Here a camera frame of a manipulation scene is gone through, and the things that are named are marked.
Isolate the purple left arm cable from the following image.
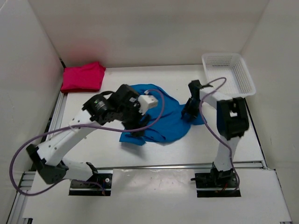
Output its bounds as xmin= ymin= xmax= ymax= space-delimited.
xmin=9 ymin=89 xmax=165 ymax=196

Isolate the pink t-shirt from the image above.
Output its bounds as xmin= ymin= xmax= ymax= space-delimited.
xmin=60 ymin=62 xmax=106 ymax=93

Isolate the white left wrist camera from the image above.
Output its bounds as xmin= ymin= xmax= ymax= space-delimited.
xmin=137 ymin=90 xmax=158 ymax=114

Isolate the aluminium front rail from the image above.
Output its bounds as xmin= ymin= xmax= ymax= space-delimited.
xmin=94 ymin=161 xmax=265 ymax=170

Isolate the aluminium left side rail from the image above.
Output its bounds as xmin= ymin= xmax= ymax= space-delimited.
xmin=6 ymin=93 xmax=67 ymax=224

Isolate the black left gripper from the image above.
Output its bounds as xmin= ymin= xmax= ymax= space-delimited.
xmin=116 ymin=101 xmax=152 ymax=138

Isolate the aluminium rail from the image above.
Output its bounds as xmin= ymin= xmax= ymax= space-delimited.
xmin=6 ymin=93 xmax=67 ymax=224
xmin=94 ymin=161 xmax=265 ymax=170

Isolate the white plastic laundry basket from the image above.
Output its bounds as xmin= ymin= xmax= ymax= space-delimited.
xmin=201 ymin=53 xmax=256 ymax=98

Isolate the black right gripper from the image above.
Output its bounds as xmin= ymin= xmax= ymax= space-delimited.
xmin=181 ymin=98 xmax=203 ymax=121

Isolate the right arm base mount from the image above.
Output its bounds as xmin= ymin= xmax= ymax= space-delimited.
xmin=191 ymin=173 xmax=241 ymax=198

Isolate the white front cover board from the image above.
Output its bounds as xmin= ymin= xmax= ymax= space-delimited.
xmin=23 ymin=169 xmax=291 ymax=224

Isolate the blue t-shirt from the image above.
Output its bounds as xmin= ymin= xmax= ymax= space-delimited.
xmin=119 ymin=84 xmax=204 ymax=146

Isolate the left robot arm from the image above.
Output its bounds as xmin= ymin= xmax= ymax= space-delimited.
xmin=26 ymin=84 xmax=158 ymax=187

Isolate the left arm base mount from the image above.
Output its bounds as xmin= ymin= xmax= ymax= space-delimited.
xmin=69 ymin=169 xmax=113 ymax=196

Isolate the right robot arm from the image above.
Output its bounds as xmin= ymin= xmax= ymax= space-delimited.
xmin=181 ymin=80 xmax=249 ymax=187

